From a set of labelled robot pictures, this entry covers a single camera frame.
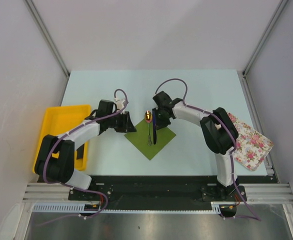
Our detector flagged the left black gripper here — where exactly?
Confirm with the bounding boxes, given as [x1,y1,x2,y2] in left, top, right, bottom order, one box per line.
[106,111,137,133]

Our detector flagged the iridescent blue knife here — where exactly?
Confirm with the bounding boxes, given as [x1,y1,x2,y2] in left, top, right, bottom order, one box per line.
[152,108,157,145]

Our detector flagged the green paper napkin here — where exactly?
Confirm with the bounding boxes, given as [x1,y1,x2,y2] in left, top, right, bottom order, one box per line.
[124,119,176,160]

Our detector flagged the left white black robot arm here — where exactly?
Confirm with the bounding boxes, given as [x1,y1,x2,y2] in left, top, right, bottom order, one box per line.
[34,98,137,200]

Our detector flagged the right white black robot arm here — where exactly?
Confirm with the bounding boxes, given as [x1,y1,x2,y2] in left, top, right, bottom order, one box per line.
[152,91,239,201]

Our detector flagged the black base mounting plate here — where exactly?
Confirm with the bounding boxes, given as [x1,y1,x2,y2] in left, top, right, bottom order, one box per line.
[68,175,247,210]

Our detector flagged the yellow plastic tray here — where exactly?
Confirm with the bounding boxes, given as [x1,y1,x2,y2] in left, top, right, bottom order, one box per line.
[35,104,91,171]

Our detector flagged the floral patterned tray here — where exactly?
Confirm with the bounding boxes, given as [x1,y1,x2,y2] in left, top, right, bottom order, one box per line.
[228,112,274,172]

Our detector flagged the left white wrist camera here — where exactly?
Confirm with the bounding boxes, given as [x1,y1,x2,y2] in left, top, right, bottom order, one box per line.
[114,98,128,114]

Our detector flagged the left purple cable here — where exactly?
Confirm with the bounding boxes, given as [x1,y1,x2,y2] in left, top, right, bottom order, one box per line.
[33,88,130,227]

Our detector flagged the purple cable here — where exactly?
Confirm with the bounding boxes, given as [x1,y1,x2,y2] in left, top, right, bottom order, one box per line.
[33,88,130,227]
[154,78,261,222]

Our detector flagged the white slotted cable duct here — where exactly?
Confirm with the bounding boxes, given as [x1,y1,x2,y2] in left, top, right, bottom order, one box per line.
[32,202,237,214]

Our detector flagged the left aluminium corner post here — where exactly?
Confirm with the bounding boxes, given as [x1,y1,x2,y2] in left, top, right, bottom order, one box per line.
[23,0,71,79]

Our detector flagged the aluminium corner post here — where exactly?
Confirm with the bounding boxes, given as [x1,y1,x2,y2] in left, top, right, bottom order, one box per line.
[242,0,291,77]
[23,0,71,79]

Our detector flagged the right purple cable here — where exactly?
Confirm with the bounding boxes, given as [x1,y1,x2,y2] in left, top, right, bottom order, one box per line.
[154,78,261,222]

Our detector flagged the aluminium frame rail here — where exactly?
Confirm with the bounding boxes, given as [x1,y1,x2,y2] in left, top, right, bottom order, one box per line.
[22,183,293,233]

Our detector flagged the right aluminium corner post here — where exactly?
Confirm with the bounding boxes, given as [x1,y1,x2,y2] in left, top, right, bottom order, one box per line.
[242,0,291,77]

